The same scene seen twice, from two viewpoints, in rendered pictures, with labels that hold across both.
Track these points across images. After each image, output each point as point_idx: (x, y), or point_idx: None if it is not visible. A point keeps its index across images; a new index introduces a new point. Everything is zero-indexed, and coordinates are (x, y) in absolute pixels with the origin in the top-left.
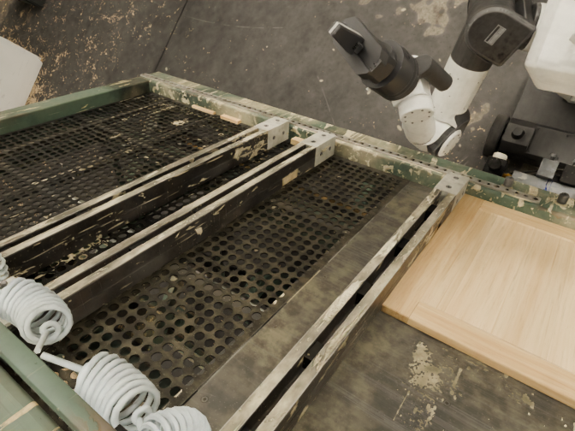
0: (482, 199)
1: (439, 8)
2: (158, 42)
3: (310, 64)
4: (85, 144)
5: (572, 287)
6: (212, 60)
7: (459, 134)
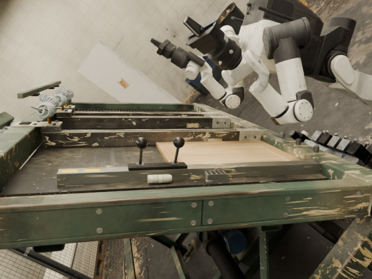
0: (265, 142)
1: None
2: (241, 108)
3: None
4: None
5: (240, 158)
6: (258, 115)
7: (236, 97)
